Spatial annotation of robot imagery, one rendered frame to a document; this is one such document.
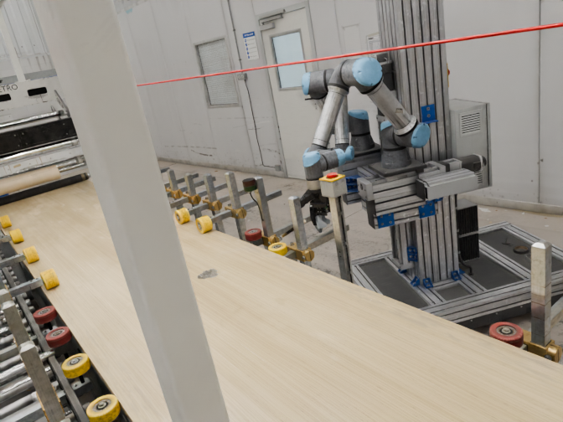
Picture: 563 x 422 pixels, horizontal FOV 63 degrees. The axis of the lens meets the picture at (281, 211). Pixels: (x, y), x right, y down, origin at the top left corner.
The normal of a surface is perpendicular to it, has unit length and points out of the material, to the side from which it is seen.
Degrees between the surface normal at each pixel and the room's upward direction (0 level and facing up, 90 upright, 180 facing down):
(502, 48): 90
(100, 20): 90
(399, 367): 0
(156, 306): 90
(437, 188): 90
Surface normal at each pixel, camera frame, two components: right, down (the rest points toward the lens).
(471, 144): 0.18, 0.29
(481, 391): -0.18, -0.93
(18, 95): 0.61, 0.16
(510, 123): -0.74, 0.35
